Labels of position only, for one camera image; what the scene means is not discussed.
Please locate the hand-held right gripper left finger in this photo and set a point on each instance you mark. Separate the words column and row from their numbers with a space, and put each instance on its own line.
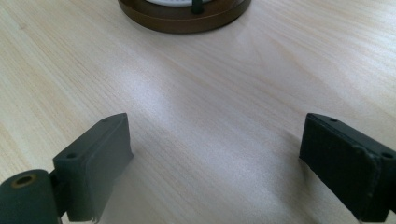
column 93, row 161

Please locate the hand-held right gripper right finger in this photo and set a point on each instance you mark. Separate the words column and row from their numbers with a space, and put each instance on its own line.
column 342, row 161

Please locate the brown round cup holder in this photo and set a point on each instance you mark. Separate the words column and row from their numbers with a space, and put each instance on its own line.
column 183, row 19

